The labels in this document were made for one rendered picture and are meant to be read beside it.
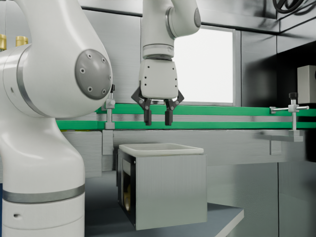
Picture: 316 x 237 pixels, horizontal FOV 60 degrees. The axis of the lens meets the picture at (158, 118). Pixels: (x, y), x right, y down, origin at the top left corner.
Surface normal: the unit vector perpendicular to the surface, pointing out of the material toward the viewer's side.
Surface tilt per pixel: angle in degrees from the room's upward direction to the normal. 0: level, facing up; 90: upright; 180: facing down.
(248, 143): 90
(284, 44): 90
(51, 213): 91
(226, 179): 90
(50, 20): 69
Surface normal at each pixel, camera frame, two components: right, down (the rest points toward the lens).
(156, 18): -0.42, -0.04
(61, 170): 0.69, -0.17
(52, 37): 0.24, -0.25
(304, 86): -0.95, -0.01
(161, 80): 0.30, 0.01
